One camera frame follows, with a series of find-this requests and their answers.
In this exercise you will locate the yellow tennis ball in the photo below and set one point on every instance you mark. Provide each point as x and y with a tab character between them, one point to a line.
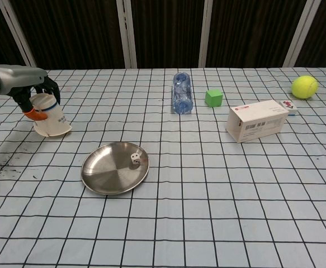
304	87

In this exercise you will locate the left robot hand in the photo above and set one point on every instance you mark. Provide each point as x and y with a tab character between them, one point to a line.
20	78

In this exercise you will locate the white paper cup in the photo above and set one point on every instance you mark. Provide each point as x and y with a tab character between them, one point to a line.
53	123

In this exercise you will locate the clear plastic water bottle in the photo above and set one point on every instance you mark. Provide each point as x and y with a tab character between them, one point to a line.
183	95

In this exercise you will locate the white die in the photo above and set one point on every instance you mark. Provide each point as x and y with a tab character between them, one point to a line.
135	158

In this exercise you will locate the white frame post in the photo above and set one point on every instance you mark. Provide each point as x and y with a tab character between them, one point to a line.
18	36
208	33
126	33
302	33

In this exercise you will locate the green cube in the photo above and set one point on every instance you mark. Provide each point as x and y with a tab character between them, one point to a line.
213	98

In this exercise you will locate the round steel plate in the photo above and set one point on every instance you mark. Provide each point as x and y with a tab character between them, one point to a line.
109	173

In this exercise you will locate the light blue checkered tablecloth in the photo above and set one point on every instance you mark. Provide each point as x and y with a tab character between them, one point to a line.
207	195

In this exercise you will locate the white carton box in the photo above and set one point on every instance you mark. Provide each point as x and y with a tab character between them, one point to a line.
257	123

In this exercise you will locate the black curtain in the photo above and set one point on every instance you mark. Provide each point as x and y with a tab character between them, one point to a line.
165	33

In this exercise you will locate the mahjong tile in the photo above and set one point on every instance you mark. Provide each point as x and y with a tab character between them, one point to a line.
290	107

